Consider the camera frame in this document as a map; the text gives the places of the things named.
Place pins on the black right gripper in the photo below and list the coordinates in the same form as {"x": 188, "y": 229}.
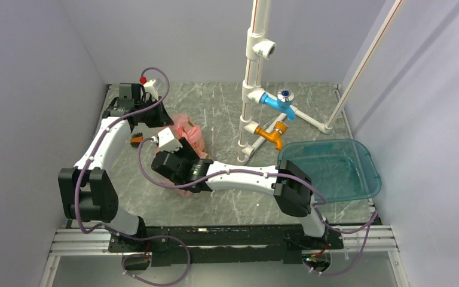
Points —
{"x": 186, "y": 149}

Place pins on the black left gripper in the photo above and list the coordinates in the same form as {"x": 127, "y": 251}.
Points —
{"x": 163, "y": 118}

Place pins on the pink plastic bag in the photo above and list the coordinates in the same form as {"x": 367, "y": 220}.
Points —
{"x": 184, "y": 127}

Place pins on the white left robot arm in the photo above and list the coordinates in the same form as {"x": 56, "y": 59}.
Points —
{"x": 86, "y": 189}

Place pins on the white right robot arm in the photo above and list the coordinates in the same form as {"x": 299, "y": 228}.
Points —
{"x": 286, "y": 183}

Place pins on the small orange black brush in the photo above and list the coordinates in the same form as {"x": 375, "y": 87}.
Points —
{"x": 136, "y": 139}

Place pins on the orange plastic faucet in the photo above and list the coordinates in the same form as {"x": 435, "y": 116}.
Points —
{"x": 275, "y": 135}

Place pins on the white PVC pipe stand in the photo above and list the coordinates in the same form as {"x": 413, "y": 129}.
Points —
{"x": 258, "y": 50}

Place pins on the blue plastic faucet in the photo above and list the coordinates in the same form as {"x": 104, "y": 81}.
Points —
{"x": 282, "y": 102}

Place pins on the teal plastic basin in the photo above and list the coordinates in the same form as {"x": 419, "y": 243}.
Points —
{"x": 341, "y": 169}

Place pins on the white slanted pole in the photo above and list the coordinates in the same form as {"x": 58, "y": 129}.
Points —
{"x": 372, "y": 46}

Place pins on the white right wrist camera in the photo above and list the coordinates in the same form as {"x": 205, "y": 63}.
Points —
{"x": 168, "y": 138}

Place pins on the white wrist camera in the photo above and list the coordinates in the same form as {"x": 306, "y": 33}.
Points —
{"x": 150, "y": 89}
{"x": 168, "y": 138}

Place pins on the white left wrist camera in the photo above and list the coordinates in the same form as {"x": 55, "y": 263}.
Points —
{"x": 150, "y": 89}

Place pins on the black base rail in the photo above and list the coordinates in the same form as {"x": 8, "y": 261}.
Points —
{"x": 284, "y": 243}

